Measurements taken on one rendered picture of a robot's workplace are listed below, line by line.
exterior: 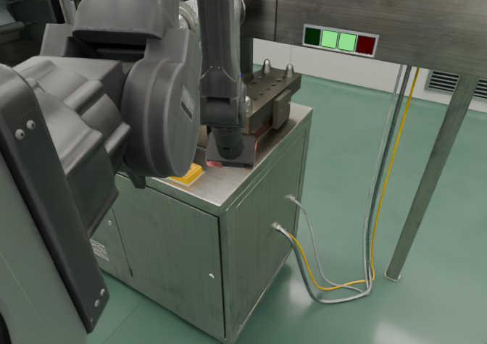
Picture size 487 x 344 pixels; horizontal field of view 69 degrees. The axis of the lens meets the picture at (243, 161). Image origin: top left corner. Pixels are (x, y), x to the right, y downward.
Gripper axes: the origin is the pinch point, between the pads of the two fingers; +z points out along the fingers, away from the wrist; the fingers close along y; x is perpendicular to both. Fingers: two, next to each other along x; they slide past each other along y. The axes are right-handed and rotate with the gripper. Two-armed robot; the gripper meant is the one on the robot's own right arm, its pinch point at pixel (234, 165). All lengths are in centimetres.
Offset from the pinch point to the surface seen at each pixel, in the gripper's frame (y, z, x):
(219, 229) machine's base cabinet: 6.0, 27.3, 9.2
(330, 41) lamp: -23, 16, -55
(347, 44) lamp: -29, 15, -53
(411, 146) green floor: -109, 182, -109
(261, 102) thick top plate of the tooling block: -2.7, 19.9, -31.7
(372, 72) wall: -88, 211, -205
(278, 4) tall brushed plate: -5, 12, -67
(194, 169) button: 14.0, 16.9, -4.9
